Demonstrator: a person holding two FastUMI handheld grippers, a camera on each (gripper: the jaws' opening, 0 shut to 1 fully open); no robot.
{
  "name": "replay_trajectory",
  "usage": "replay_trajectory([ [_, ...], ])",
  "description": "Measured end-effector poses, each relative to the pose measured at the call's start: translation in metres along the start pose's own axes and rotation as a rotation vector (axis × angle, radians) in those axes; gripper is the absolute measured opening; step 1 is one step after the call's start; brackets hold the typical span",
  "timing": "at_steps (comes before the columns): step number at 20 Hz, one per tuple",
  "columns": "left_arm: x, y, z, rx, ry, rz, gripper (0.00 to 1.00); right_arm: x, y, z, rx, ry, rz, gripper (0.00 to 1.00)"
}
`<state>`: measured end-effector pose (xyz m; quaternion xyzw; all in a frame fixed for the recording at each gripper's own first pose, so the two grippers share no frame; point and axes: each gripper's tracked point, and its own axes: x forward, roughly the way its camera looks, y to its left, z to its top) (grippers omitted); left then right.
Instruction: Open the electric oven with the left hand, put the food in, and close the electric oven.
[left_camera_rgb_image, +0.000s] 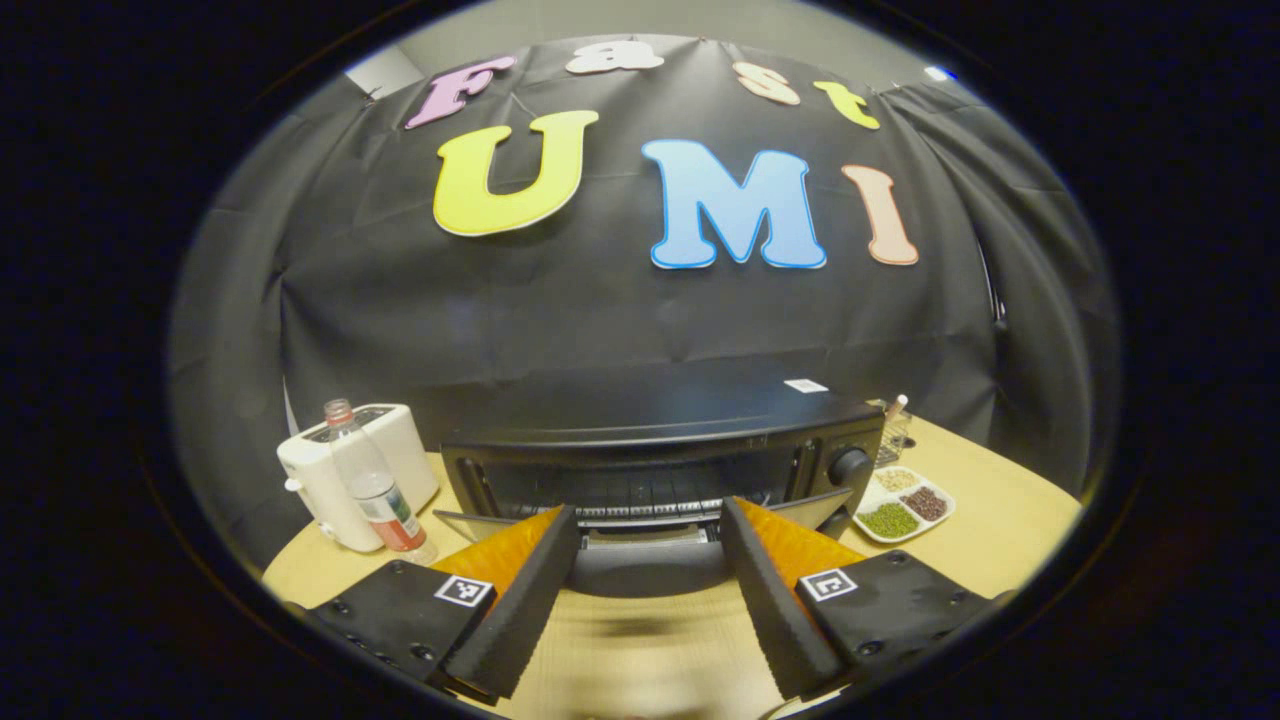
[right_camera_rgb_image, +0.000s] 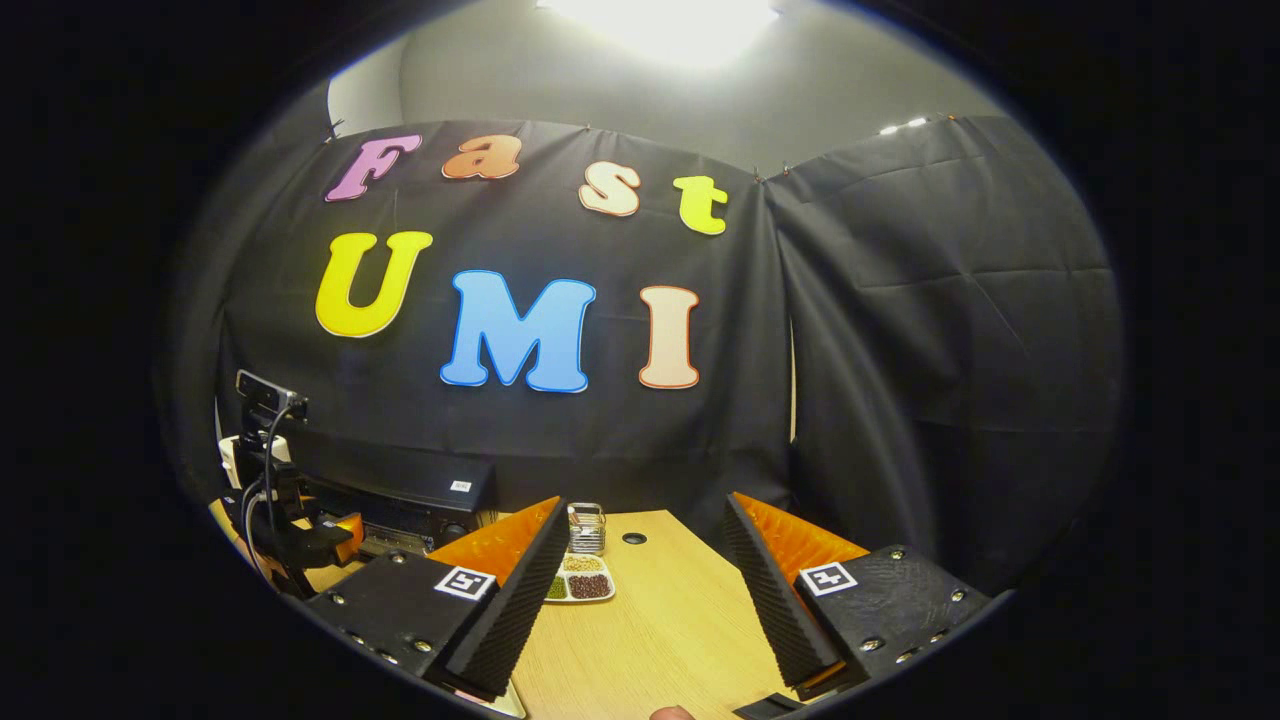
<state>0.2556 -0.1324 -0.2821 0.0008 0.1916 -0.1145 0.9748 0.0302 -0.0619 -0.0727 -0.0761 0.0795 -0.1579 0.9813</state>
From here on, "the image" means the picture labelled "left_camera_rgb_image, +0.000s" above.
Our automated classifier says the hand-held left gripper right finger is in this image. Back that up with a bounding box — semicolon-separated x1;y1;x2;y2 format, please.
720;499;1006;704

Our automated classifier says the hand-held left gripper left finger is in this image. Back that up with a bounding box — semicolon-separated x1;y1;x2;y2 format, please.
285;507;586;701

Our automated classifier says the black electric oven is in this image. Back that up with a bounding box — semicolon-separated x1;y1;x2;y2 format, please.
432;358;889;601

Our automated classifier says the white divided dish of beans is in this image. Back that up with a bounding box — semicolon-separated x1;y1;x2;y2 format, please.
853;464;957;547

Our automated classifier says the clear bottle with red label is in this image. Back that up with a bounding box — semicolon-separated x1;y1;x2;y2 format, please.
322;398;439;567

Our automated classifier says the white toaster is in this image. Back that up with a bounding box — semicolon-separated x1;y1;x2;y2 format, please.
277;403;442;554

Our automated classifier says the black backdrop cloth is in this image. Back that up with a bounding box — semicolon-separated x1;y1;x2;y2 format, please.
168;35;1121;571

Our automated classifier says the metal oven wire rack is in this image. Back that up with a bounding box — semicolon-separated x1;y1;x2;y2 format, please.
575;497;726;523

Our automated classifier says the metal wire basket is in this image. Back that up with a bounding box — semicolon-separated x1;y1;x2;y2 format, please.
874;405;912;469

